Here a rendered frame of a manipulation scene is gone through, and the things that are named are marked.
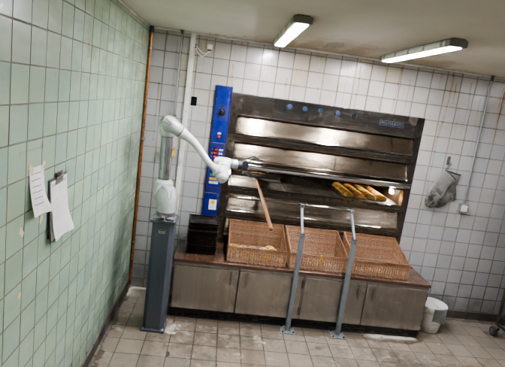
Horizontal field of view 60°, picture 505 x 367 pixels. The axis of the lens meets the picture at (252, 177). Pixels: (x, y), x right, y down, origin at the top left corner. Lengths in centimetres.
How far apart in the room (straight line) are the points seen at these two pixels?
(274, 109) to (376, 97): 101
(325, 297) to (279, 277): 47
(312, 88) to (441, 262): 233
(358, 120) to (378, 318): 192
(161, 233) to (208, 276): 68
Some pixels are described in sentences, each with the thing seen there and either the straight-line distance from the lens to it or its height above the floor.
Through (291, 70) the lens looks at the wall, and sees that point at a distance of 431.
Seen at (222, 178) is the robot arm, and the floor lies 140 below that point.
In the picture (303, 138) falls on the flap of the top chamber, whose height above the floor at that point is 175.
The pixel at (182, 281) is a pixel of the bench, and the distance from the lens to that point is 411.
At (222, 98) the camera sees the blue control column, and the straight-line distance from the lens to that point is 424.
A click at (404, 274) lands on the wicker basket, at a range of 452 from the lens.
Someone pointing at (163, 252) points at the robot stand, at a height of 73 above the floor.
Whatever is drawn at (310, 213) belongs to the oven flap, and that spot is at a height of 99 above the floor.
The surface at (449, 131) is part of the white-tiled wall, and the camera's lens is 483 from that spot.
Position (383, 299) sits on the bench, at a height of 39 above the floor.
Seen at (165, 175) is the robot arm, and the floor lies 133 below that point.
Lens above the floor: 209
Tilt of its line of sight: 11 degrees down
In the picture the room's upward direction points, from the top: 8 degrees clockwise
